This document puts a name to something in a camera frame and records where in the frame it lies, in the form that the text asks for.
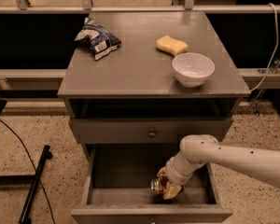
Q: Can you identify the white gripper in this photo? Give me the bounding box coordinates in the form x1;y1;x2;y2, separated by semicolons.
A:
157;157;193;200

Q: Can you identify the crushed orange soda can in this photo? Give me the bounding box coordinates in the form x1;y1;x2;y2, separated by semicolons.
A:
150;175;168;194

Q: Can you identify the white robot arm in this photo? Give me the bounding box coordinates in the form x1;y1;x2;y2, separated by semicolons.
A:
151;134;280;200

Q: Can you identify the open grey middle drawer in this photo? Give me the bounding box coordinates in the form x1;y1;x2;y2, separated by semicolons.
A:
72;144;232;224

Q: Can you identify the grey wooden drawer cabinet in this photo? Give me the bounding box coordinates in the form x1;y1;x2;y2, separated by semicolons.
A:
57;11;251;224

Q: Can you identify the white bowl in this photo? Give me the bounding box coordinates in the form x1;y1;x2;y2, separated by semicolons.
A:
172;52;215;88

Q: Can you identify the yellow sponge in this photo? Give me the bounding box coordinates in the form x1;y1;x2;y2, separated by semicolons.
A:
156;35;189;57

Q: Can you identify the black metal stand leg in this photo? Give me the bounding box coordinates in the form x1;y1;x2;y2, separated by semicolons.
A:
19;145;52;224

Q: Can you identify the blue white chip bag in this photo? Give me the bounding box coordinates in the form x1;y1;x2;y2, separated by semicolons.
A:
75;17;121;60

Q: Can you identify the black floor cable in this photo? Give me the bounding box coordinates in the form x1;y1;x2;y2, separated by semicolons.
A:
0;118;56;224

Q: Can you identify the white hanging cable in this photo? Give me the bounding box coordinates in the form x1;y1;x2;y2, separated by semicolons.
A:
250;2;280;92

